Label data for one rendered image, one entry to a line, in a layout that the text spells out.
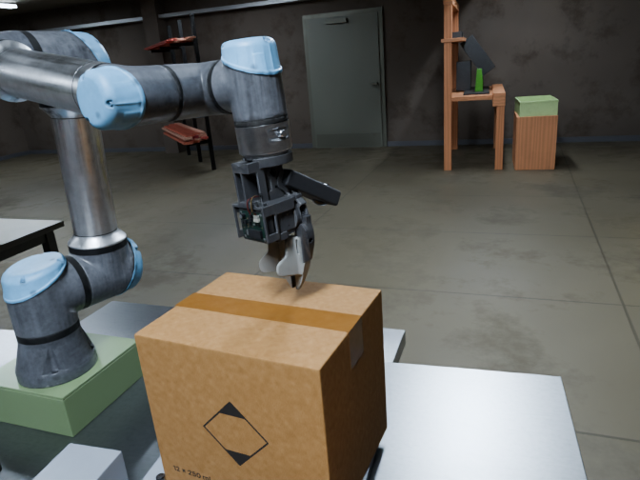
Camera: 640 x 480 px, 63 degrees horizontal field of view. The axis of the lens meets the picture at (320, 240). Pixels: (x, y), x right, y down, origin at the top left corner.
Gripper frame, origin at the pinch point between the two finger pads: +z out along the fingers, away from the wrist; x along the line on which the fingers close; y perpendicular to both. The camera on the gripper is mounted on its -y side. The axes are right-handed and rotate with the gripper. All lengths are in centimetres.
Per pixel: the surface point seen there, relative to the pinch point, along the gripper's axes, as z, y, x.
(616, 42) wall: -7, -791, -199
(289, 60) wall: -47, -580, -645
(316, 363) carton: 3.9, 11.5, 15.1
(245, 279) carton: 2.8, 0.6, -13.9
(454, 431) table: 33.8, -17.8, 14.9
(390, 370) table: 33.1, -26.0, -5.7
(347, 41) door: -63, -622, -545
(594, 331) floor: 121, -216, -27
